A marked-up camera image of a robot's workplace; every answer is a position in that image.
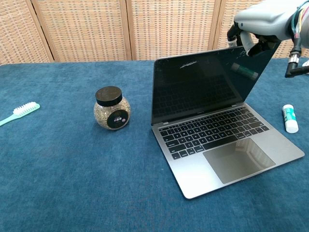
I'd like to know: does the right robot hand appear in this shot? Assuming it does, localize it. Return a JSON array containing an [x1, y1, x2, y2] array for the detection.
[[227, 0, 297, 58]]

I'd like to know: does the grey laptop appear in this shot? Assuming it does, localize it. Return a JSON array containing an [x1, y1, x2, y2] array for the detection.
[[151, 41, 306, 200]]

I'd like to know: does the white tube green label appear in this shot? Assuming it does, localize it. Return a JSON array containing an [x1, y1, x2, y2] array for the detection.
[[281, 104, 299, 133]]

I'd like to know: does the round glass jar black lid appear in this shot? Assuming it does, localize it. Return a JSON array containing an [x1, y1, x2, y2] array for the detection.
[[93, 86, 132, 131]]

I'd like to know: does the woven folding screen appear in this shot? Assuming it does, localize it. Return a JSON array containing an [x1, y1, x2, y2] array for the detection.
[[0, 0, 309, 66]]

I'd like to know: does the blue tablecloth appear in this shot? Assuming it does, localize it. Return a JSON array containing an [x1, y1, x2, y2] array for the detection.
[[0, 57, 309, 232]]

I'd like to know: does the mint green brush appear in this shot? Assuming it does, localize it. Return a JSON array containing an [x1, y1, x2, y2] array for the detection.
[[0, 101, 41, 127]]

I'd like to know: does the black cable connector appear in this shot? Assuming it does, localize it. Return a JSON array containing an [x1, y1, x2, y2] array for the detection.
[[284, 48, 309, 78]]

